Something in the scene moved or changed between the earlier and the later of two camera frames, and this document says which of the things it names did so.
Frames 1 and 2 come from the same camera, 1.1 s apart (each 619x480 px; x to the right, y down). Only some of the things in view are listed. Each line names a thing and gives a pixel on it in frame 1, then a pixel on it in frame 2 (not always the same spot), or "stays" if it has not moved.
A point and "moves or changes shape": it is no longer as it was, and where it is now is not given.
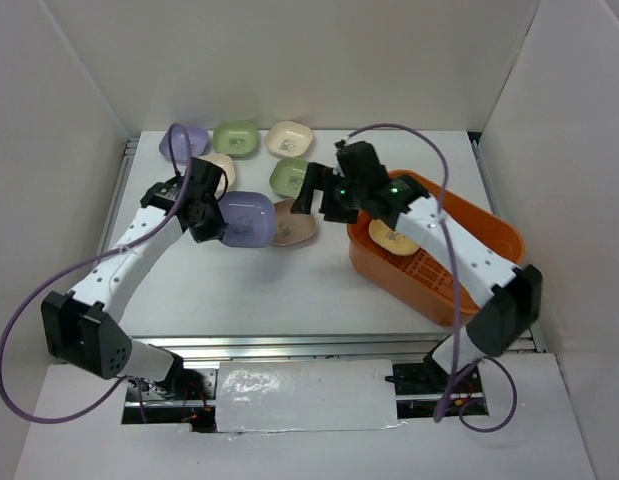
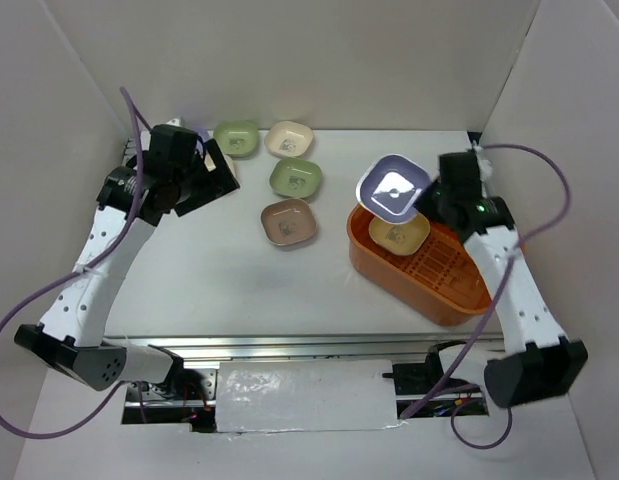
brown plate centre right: [291, 228] stays
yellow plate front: [392, 240] stays
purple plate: [250, 218] moves or changes shape
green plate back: [235, 138] stays
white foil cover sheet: [310, 395] stays
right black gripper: [322, 177] to [424, 205]
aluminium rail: [195, 350] stays
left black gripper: [215, 230] to [219, 182]
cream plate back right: [288, 138] stays
